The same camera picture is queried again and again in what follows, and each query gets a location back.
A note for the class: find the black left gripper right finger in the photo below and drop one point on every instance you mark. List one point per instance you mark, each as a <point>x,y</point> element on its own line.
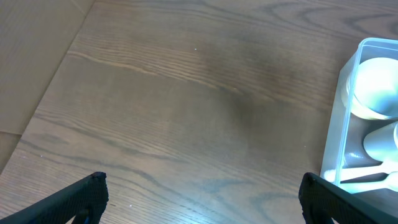
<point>324,203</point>

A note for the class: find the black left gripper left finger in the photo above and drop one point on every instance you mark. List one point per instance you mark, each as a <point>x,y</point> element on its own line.
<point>82,202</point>

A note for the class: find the white plastic fork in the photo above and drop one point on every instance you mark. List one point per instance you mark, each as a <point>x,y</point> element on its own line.
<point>385,167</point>

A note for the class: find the white plastic cup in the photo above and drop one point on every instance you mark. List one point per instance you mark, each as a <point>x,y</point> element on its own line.
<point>381,144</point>

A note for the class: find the yellow plastic bowl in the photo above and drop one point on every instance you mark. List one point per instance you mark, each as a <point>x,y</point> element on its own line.
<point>357,108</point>

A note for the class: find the light blue plastic bowl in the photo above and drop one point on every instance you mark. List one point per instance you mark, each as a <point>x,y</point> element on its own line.
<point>376,85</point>

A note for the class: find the clear plastic container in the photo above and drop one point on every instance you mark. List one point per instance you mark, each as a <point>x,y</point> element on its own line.
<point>344,144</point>

